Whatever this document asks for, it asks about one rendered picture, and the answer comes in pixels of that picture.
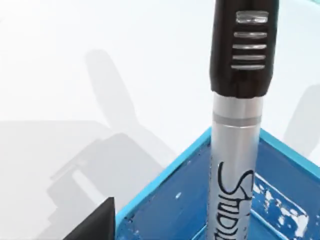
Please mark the blue tray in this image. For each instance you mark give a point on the blue tray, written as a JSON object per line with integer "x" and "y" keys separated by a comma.
{"x": 175, "y": 200}

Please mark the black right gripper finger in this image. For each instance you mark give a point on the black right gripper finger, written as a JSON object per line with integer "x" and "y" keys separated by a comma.
{"x": 100, "y": 222}

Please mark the silver marker with black cap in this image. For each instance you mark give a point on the silver marker with black cap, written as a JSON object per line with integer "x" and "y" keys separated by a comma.
{"x": 235, "y": 130}

